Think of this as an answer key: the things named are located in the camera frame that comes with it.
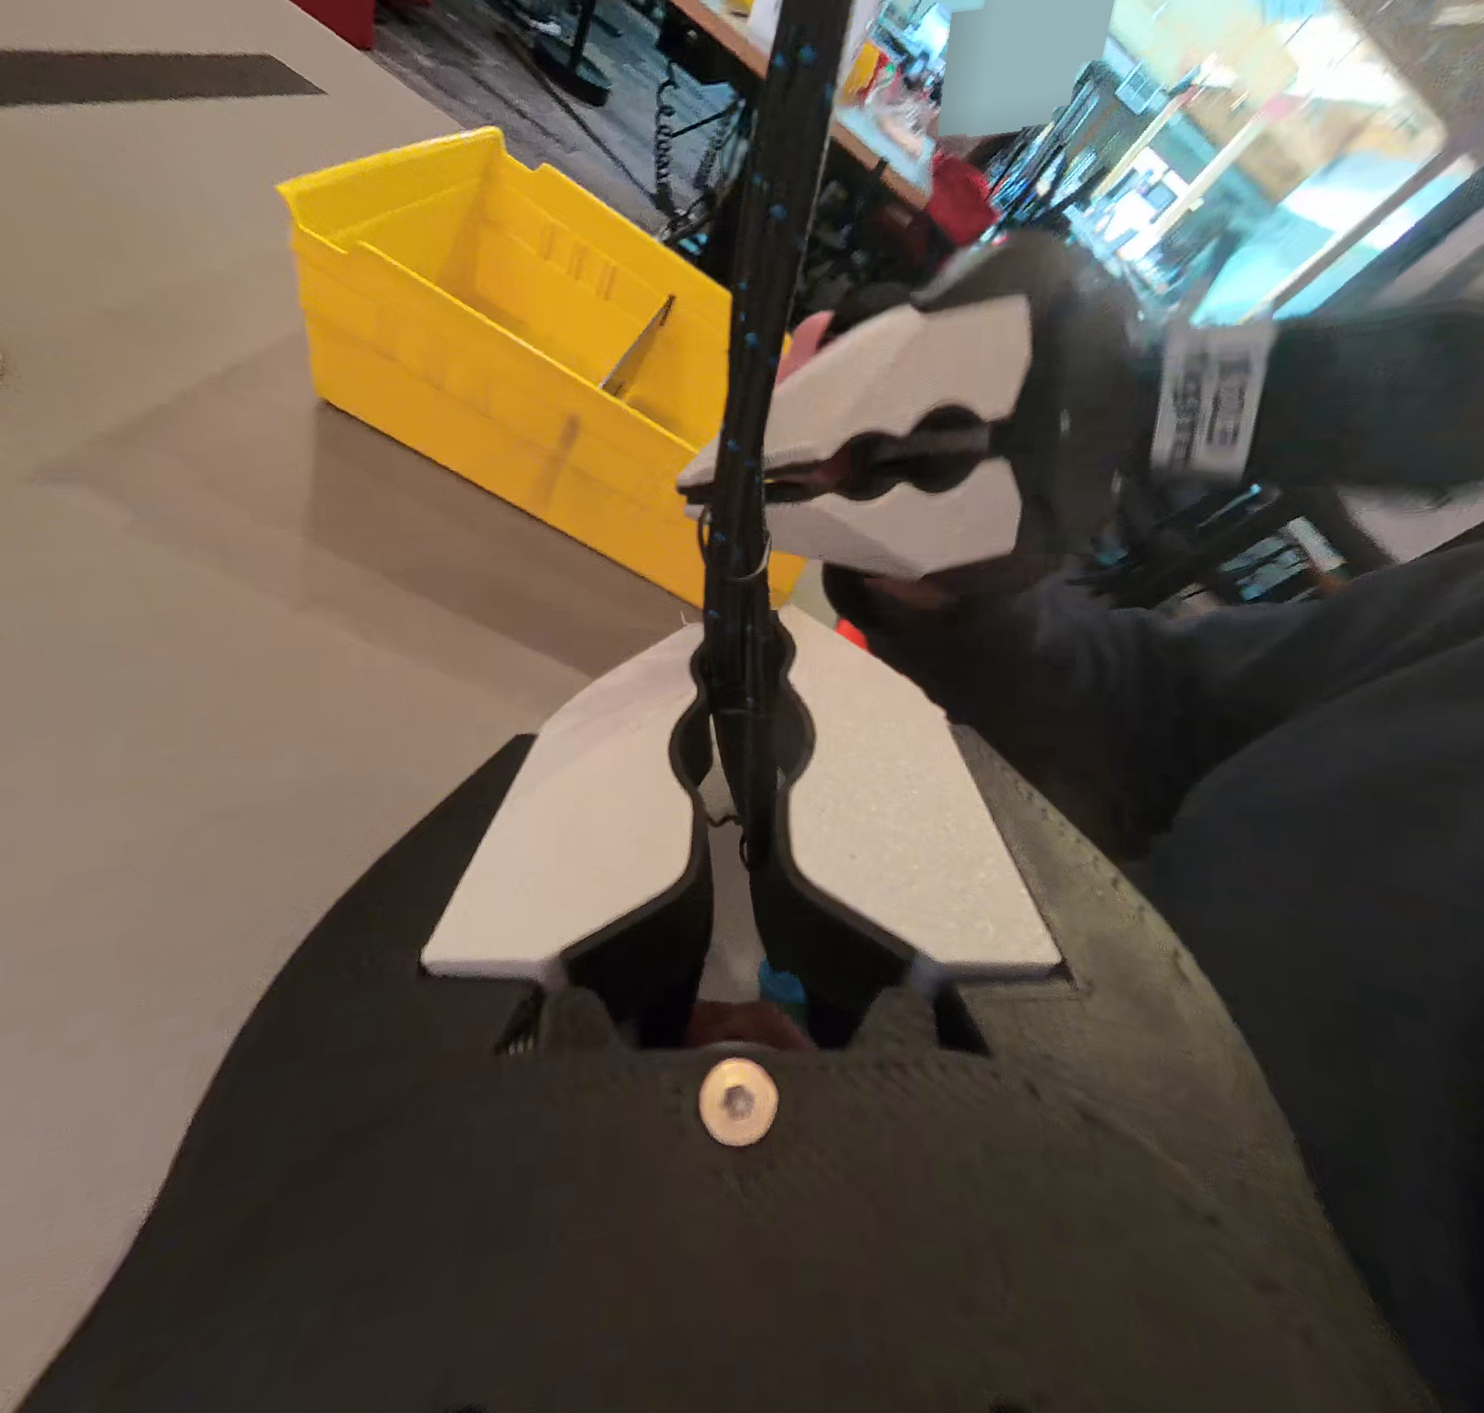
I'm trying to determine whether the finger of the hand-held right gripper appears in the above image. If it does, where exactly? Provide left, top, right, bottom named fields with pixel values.
left=755, top=444, right=1027, bottom=594
left=677, top=300, right=1036, bottom=495

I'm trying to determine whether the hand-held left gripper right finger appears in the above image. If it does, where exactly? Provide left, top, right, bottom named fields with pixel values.
left=761, top=620, right=1064, bottom=993

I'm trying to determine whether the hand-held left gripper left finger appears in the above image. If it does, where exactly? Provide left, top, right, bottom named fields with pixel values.
left=421, top=620, right=716, bottom=988

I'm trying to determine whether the black braided hdmi cable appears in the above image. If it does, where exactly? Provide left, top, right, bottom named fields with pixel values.
left=690, top=0, right=864, bottom=1025

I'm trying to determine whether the yellow plastic bin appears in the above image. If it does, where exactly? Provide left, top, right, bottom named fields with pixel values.
left=279, top=127, right=813, bottom=616

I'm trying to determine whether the person's right forearm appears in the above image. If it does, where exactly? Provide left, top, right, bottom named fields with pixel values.
left=824, top=537, right=1484, bottom=858

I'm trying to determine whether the person's right hand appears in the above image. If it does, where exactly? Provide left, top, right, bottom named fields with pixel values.
left=779, top=319, right=841, bottom=407

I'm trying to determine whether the background wooden desk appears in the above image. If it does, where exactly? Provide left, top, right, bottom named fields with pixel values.
left=639, top=0, right=942, bottom=221

